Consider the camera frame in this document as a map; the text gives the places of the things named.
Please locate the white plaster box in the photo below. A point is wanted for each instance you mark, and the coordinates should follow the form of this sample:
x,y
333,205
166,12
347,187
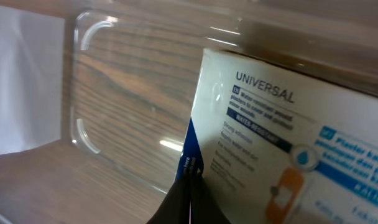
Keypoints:
x,y
276,146

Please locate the clear plastic container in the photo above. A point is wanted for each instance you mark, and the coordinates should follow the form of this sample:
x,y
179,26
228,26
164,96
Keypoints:
x,y
96,96

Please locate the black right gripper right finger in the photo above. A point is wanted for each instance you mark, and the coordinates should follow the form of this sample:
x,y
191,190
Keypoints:
x,y
204,209

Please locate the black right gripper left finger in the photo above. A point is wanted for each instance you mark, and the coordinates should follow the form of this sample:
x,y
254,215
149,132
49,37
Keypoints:
x,y
175,208

